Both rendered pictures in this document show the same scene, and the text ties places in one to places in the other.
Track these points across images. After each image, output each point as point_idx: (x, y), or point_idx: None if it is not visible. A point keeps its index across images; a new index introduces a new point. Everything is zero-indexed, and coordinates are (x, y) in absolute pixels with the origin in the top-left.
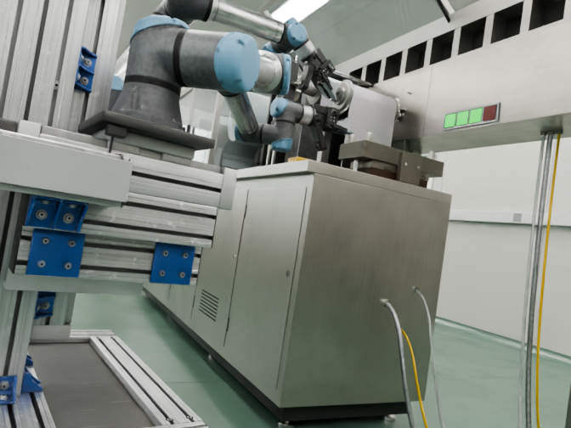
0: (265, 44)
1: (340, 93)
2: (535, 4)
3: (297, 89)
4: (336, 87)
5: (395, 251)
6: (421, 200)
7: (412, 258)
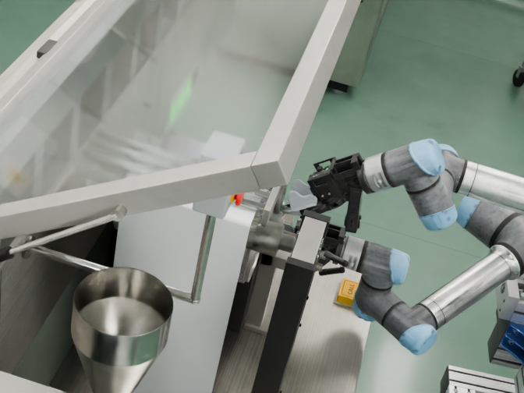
0: (455, 209)
1: (285, 192)
2: None
3: (124, 303)
4: (295, 188)
5: None
6: None
7: None
